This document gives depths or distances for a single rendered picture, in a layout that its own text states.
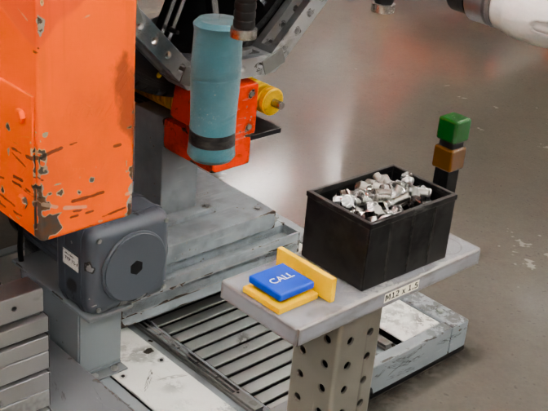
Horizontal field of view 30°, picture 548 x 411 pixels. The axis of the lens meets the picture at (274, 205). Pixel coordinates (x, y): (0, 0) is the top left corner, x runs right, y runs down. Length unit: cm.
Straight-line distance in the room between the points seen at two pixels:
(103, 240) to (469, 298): 105
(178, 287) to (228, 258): 14
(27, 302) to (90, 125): 33
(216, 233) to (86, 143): 76
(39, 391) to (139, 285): 27
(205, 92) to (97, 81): 39
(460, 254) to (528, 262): 102
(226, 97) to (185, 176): 43
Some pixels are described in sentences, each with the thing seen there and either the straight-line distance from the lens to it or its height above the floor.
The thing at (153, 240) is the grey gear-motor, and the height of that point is 36.
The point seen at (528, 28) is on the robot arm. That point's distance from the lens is 167.
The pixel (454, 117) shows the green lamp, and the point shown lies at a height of 66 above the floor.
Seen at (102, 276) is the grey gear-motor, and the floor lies 32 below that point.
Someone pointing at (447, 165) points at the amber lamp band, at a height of 58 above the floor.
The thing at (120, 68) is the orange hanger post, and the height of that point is 76.
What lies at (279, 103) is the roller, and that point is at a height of 52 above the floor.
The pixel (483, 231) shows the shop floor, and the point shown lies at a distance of 284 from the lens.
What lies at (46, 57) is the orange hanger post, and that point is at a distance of 139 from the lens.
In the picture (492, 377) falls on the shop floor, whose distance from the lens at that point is 224.
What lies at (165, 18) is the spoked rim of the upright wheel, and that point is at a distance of 198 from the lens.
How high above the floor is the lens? 123
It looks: 26 degrees down
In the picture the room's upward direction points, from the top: 5 degrees clockwise
